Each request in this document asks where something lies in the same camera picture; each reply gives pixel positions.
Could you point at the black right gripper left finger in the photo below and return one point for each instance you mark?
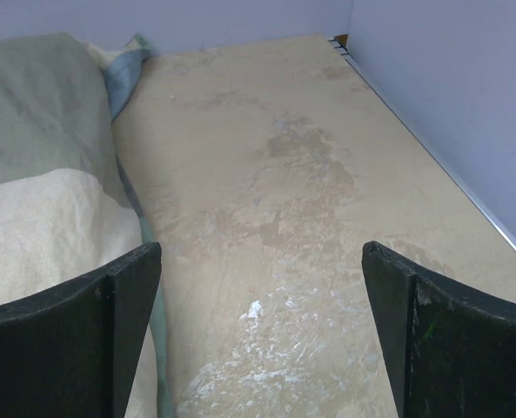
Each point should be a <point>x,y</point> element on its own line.
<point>72,350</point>

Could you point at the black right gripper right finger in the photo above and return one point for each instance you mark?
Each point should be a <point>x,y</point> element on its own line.
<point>449,349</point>

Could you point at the green beige blue pillowcase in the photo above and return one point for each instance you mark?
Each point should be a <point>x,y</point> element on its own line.
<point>67,206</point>

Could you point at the aluminium table edge rail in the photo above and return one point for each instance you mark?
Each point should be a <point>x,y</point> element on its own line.
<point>335,42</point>

